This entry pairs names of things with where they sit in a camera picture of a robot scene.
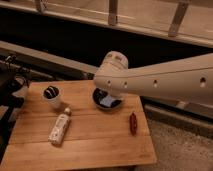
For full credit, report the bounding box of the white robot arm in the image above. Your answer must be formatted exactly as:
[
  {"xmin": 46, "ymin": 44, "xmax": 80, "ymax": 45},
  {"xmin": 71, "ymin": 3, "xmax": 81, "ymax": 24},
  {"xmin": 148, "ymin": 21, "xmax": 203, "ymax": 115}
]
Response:
[{"xmin": 94, "ymin": 51, "xmax": 213, "ymax": 106}]

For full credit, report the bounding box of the black bowl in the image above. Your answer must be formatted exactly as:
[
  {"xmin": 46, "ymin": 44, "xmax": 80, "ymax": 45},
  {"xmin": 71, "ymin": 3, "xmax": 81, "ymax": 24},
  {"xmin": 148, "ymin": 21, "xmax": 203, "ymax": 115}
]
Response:
[{"xmin": 92, "ymin": 88, "xmax": 122, "ymax": 110}]

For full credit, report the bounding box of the blue cloth in bowl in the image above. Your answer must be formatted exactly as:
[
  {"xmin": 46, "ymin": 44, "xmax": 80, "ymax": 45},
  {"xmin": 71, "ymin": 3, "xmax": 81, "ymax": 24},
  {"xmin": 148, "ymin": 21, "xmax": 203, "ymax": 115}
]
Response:
[{"xmin": 100, "ymin": 95, "xmax": 116, "ymax": 107}]

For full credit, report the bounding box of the red chili pepper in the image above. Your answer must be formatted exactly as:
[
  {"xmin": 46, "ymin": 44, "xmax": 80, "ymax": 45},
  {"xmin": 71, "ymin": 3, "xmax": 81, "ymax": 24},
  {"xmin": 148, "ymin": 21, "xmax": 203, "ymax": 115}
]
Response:
[{"xmin": 129, "ymin": 112, "xmax": 137, "ymax": 135}]

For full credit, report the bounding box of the wooden table board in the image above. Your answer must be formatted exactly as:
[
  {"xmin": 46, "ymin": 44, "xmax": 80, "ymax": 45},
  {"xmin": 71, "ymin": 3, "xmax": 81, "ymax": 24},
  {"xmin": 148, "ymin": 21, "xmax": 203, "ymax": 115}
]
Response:
[{"xmin": 0, "ymin": 80, "xmax": 156, "ymax": 171}]

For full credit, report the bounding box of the black item in cup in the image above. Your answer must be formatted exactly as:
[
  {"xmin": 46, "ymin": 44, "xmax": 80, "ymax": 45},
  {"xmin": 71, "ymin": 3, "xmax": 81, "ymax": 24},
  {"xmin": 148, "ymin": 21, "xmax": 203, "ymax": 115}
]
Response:
[{"xmin": 43, "ymin": 86, "xmax": 59, "ymax": 99}]

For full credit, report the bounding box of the white cup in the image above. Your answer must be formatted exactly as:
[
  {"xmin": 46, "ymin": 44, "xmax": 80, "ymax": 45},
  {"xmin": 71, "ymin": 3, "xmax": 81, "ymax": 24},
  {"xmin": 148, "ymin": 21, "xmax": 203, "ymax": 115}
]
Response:
[{"xmin": 43, "ymin": 92, "xmax": 62, "ymax": 109}]

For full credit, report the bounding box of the white plastic bottle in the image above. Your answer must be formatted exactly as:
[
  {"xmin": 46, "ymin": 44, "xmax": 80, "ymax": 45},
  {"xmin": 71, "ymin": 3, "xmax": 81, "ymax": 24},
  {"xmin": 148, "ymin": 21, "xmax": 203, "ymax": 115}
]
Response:
[{"xmin": 48, "ymin": 107, "xmax": 71, "ymax": 145}]

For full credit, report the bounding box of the black equipment at left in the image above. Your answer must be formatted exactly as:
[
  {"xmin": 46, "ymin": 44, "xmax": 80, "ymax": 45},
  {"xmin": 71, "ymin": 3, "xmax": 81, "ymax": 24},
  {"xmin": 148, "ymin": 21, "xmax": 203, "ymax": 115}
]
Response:
[{"xmin": 0, "ymin": 55, "xmax": 30, "ymax": 163}]

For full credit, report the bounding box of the metal frame rail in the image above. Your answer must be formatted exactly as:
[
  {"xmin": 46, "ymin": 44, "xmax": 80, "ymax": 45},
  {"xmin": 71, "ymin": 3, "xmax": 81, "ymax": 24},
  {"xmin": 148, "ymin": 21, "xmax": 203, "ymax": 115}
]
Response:
[{"xmin": 0, "ymin": 0, "xmax": 213, "ymax": 48}]

